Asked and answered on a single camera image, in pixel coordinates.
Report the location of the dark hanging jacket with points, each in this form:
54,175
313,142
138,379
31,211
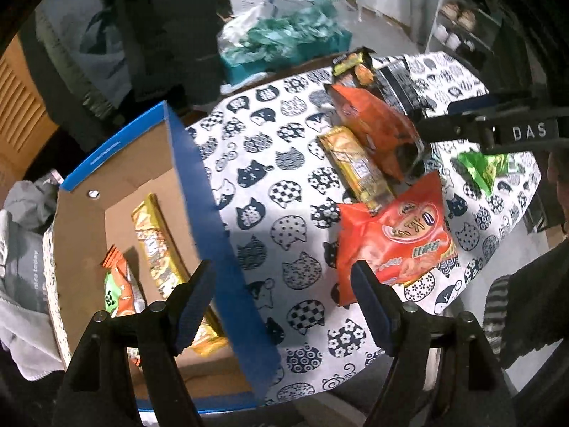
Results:
169,31

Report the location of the orange snack bag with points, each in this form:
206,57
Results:
369,115

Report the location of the grey fabric bag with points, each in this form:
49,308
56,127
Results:
22,271

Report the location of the white fleece cloth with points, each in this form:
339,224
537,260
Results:
26,347

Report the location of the black snack packet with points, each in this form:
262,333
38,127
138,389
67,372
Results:
400,84

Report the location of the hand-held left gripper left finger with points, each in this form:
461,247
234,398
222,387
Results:
195,307

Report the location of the long yellow snack packet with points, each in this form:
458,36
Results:
151,240

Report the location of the wooden louvre door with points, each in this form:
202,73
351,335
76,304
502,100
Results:
22,98

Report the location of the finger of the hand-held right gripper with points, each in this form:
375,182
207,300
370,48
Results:
444,126
489,101

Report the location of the blue-edged cardboard box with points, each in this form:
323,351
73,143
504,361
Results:
80,240

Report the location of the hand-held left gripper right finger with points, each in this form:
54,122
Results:
371,307

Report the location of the cat print tablecloth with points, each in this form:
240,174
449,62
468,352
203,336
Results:
275,178

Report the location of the orange green snack packet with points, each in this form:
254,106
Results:
118,284

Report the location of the red snack bag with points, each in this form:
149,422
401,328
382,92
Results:
400,235

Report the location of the yellow orange snack box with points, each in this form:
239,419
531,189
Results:
351,69

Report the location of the gold snack packet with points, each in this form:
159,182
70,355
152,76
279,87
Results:
351,160

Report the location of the brown shoe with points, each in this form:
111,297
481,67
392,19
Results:
449,9
466,18

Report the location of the grey garment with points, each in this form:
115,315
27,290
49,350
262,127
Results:
31,195

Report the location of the person's dark sweater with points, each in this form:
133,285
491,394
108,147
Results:
533,302

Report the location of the white shoe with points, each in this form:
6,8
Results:
453,42
441,32

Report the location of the white shoe rack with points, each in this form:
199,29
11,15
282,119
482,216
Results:
484,22

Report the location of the grey green hanging coat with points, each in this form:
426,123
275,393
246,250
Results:
89,53

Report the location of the teal storage box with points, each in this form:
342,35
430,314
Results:
240,71

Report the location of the green plastic bags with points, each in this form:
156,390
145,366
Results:
284,35

